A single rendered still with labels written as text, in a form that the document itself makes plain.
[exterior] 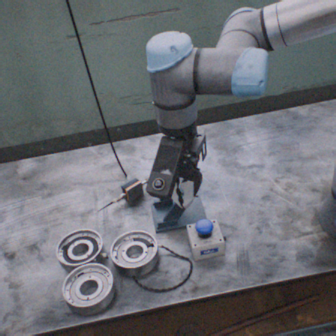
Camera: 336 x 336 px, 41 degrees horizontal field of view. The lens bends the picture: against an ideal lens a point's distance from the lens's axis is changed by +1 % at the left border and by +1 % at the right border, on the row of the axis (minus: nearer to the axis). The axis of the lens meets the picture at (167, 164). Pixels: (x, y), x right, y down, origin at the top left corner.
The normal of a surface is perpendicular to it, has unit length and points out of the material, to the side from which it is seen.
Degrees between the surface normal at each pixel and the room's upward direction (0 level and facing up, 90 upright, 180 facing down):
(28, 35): 90
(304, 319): 0
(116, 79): 90
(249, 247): 0
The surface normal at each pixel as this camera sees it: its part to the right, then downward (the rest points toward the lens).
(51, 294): -0.11, -0.77
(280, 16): -0.48, -0.07
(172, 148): -0.24, -0.33
